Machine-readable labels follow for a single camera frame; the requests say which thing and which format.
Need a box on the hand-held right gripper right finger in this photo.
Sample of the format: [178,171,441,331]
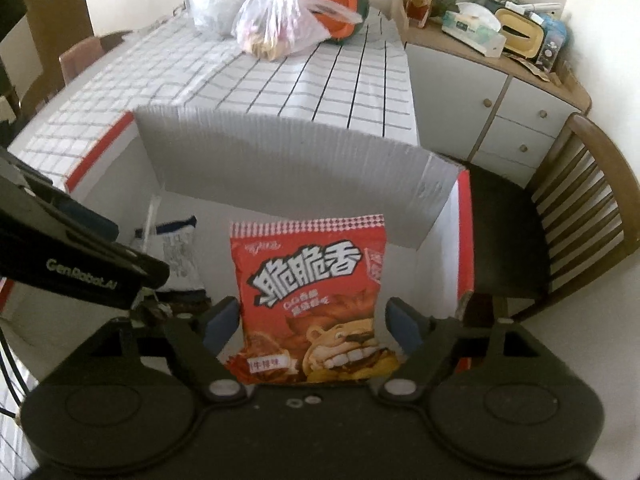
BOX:
[370,296,566,402]

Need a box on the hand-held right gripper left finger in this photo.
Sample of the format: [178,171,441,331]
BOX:
[75,296,251,401]

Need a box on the white wooden cabinet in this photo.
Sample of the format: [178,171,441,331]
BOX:
[392,0,593,188]

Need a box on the red chips packet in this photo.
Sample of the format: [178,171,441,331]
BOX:
[227,214,403,386]

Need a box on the white cardboard box red trim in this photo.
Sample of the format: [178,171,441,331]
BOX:
[0,107,476,376]

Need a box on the checked tablecloth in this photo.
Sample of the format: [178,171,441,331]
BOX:
[7,7,421,191]

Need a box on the white plastic stick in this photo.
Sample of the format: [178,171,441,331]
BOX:
[505,2,561,13]

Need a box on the yellow tissue holder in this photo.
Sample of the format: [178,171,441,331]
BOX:
[495,7,546,61]

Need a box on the white blue snack packet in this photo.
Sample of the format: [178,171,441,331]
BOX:
[132,216,208,301]

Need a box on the orange green desk organizer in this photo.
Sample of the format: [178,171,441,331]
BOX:
[282,0,371,46]

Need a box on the green white tissue box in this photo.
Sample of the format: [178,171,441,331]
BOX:
[442,2,506,56]

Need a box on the wooden chair dark seat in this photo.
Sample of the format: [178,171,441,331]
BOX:
[465,112,633,323]

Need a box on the pink plastic bag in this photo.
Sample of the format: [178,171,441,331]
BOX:
[234,0,362,61]

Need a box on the light blue packet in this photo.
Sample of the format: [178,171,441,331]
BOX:
[537,12,571,73]

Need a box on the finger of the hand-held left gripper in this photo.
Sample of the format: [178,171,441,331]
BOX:
[117,247,170,308]

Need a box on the brown wooden door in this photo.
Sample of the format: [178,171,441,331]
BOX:
[20,0,96,66]

